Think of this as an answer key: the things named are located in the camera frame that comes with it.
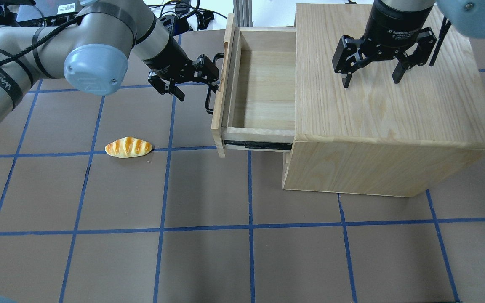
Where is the black metal drawer handle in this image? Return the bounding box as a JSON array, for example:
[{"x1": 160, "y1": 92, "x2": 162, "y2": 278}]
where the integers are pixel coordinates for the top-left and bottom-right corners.
[{"x1": 205, "y1": 53, "x2": 224, "y2": 115}]

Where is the wooden drawer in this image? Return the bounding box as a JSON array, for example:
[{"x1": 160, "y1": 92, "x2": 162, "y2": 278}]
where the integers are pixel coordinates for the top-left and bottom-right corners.
[{"x1": 211, "y1": 14, "x2": 296, "y2": 158}]

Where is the toy bread roll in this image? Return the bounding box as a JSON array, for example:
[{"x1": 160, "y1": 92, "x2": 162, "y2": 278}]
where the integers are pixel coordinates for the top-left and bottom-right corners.
[{"x1": 104, "y1": 136, "x2": 153, "y2": 159}]

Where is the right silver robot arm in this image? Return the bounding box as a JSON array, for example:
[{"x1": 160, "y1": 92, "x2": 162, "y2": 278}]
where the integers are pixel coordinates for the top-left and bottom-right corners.
[{"x1": 332, "y1": 0, "x2": 485, "y2": 88}]

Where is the black drawer slide rail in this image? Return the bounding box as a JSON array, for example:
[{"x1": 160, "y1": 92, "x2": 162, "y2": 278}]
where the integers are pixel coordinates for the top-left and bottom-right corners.
[{"x1": 224, "y1": 140, "x2": 293, "y2": 152}]

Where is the aluminium frame post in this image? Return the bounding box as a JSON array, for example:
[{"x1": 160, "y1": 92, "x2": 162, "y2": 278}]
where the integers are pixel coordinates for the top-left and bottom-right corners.
[{"x1": 233, "y1": 0, "x2": 253, "y2": 27}]

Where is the light wooden drawer cabinet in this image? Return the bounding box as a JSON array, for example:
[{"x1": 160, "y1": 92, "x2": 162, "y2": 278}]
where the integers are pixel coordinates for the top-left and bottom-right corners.
[{"x1": 283, "y1": 3, "x2": 485, "y2": 197}]

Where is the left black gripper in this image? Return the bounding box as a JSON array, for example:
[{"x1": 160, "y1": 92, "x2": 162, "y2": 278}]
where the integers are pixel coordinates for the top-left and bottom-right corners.
[{"x1": 144, "y1": 40, "x2": 219, "y2": 102}]

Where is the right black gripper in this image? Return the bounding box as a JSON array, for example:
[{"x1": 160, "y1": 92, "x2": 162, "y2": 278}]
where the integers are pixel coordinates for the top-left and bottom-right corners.
[{"x1": 332, "y1": 12, "x2": 437, "y2": 88}]

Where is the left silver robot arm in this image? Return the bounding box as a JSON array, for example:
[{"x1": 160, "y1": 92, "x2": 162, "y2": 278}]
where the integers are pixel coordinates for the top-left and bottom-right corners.
[{"x1": 0, "y1": 0, "x2": 219, "y2": 123}]

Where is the black electronics box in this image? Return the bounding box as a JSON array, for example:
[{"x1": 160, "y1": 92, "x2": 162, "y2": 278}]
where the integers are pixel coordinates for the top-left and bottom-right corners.
[{"x1": 16, "y1": 0, "x2": 83, "y2": 27}]

